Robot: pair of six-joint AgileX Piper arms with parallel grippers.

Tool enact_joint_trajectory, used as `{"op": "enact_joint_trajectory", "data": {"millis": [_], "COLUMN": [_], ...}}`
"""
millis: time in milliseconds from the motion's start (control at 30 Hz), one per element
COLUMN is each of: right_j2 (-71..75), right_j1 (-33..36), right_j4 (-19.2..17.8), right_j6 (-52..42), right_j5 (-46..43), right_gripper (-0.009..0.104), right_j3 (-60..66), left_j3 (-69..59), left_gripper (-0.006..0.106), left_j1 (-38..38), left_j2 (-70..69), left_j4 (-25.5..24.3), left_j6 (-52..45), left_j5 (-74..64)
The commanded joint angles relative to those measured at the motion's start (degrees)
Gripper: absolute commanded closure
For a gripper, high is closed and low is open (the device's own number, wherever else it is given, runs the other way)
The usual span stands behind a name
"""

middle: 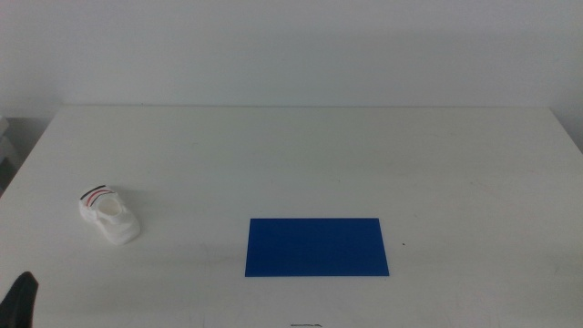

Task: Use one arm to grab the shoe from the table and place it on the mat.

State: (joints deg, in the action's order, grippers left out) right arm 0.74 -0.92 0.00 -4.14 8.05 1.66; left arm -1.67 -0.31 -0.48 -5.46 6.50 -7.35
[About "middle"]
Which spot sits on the blue rectangular mat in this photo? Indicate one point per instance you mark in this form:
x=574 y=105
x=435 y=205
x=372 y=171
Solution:
x=316 y=248

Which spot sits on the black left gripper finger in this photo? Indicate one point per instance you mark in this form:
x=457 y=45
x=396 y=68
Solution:
x=20 y=303

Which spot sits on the white shoe with striped heel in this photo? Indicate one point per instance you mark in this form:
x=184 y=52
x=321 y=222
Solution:
x=116 y=223

